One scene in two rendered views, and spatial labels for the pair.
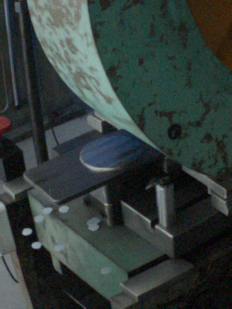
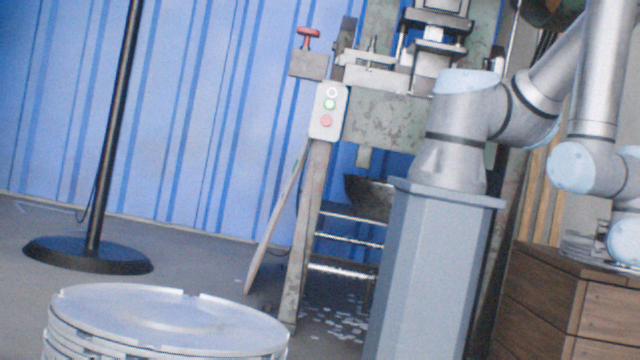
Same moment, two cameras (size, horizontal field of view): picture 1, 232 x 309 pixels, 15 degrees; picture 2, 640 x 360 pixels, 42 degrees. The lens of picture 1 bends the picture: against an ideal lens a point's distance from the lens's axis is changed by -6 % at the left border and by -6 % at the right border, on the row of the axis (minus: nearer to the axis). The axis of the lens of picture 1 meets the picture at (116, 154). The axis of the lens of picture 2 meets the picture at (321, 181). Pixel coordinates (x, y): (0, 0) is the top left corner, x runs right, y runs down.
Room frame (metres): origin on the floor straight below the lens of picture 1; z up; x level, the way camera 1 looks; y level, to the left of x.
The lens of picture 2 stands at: (0.62, 2.03, 0.50)
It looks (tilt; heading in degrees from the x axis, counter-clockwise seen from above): 3 degrees down; 301
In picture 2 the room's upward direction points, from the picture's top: 11 degrees clockwise
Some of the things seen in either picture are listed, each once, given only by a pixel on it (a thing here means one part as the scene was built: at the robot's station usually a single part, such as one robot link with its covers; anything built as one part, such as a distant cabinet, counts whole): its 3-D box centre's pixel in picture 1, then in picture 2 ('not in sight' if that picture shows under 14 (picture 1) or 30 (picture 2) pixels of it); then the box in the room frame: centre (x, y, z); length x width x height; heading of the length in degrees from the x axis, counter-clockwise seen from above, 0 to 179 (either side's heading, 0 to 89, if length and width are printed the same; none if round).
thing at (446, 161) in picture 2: not in sight; (450, 162); (1.24, 0.55, 0.50); 0.15 x 0.15 x 0.10
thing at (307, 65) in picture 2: (9, 178); (305, 86); (1.79, 0.26, 0.62); 0.10 x 0.06 x 0.20; 31
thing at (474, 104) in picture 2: not in sight; (465, 102); (1.23, 0.54, 0.62); 0.13 x 0.12 x 0.14; 61
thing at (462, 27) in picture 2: not in sight; (434, 27); (1.64, -0.10, 0.86); 0.20 x 0.16 x 0.05; 31
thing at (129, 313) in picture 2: not in sight; (173, 316); (1.27, 1.24, 0.25); 0.29 x 0.29 x 0.01
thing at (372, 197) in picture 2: not in sight; (398, 202); (1.64, -0.10, 0.36); 0.34 x 0.34 x 0.10
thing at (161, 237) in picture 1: (166, 174); (421, 92); (1.64, -0.10, 0.68); 0.45 x 0.30 x 0.06; 31
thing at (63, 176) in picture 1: (94, 190); (431, 72); (1.55, 0.05, 0.72); 0.25 x 0.14 x 0.14; 121
